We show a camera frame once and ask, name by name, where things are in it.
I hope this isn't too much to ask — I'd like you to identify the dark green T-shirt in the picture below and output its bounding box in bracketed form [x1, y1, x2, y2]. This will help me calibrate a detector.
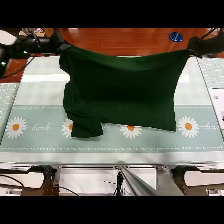
[58, 44, 191, 140]

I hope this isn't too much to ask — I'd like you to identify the blue round disc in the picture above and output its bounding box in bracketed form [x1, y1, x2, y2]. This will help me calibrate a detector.
[168, 31, 185, 43]

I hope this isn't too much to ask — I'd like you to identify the brown cardboard box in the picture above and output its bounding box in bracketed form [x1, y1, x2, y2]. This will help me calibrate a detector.
[18, 28, 46, 38]

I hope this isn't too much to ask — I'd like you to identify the silver frame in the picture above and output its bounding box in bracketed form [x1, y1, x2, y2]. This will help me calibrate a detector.
[0, 161, 224, 197]

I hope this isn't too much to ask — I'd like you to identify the black cable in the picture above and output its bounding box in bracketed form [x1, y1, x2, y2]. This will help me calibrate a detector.
[0, 54, 36, 80]

